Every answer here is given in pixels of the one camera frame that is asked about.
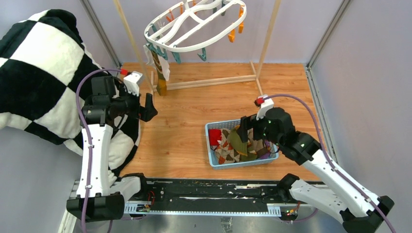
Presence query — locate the red sock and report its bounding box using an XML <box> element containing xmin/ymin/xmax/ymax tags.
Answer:
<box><xmin>208</xmin><ymin>129</ymin><xmax>222</xmax><ymax>150</ymax></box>

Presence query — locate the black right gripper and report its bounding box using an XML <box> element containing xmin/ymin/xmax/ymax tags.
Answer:
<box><xmin>237</xmin><ymin>113</ymin><xmax>283</xmax><ymax>147</ymax></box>

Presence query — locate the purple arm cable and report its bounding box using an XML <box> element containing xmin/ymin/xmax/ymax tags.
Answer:
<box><xmin>264</xmin><ymin>94</ymin><xmax>397</xmax><ymax>233</ymax></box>
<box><xmin>76</xmin><ymin>68</ymin><xmax>124</xmax><ymax>233</ymax></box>

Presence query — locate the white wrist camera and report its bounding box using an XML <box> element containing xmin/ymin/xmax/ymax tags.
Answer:
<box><xmin>254</xmin><ymin>95</ymin><xmax>274</xmax><ymax>120</ymax></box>
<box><xmin>122</xmin><ymin>69</ymin><xmax>144</xmax><ymax>97</ymax></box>

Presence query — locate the green brown striped sock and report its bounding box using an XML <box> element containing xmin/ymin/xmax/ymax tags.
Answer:
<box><xmin>227</xmin><ymin>125</ymin><xmax>258</xmax><ymax>163</ymax></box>

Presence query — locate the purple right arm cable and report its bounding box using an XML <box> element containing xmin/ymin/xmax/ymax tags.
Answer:
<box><xmin>264</xmin><ymin>94</ymin><xmax>397</xmax><ymax>233</ymax></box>

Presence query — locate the white round clip hanger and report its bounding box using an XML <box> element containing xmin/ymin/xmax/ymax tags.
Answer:
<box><xmin>144</xmin><ymin>0</ymin><xmax>247</xmax><ymax>64</ymax></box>

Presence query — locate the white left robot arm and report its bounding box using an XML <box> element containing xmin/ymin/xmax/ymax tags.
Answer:
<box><xmin>66</xmin><ymin>72</ymin><xmax>157</xmax><ymax>222</ymax></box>

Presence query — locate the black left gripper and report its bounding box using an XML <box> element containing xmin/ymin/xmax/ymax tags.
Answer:
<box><xmin>111</xmin><ymin>83</ymin><xmax>157</xmax><ymax>121</ymax></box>

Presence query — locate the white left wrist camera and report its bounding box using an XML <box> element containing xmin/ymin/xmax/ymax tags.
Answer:
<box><xmin>122</xmin><ymin>69</ymin><xmax>144</xmax><ymax>97</ymax></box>

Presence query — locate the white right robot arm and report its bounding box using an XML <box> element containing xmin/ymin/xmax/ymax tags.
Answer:
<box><xmin>237</xmin><ymin>107</ymin><xmax>394</xmax><ymax>233</ymax></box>

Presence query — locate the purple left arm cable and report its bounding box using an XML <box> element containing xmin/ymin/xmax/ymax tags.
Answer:
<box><xmin>76</xmin><ymin>68</ymin><xmax>124</xmax><ymax>233</ymax></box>

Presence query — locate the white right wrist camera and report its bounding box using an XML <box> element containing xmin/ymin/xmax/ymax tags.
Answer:
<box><xmin>254</xmin><ymin>95</ymin><xmax>274</xmax><ymax>120</ymax></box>

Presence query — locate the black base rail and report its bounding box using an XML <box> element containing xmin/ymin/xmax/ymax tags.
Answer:
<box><xmin>117</xmin><ymin>178</ymin><xmax>310</xmax><ymax>214</ymax></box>

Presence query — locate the wooden drying rack frame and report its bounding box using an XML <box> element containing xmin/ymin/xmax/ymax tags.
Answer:
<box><xmin>113</xmin><ymin>0</ymin><xmax>281</xmax><ymax>94</ymax></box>

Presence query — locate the light blue plastic basket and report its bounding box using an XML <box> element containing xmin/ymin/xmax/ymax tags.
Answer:
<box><xmin>205</xmin><ymin>119</ymin><xmax>279</xmax><ymax>169</ymax></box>

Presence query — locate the white sock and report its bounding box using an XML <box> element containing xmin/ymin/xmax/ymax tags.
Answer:
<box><xmin>143</xmin><ymin>44</ymin><xmax>171</xmax><ymax>81</ymax></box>

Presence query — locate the black white checkered blanket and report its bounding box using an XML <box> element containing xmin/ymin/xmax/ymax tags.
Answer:
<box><xmin>0</xmin><ymin>9</ymin><xmax>141</xmax><ymax>178</ymax></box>

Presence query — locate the argyle brown sock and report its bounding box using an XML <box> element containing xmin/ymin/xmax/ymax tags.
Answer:
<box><xmin>214</xmin><ymin>128</ymin><xmax>240</xmax><ymax>165</ymax></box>

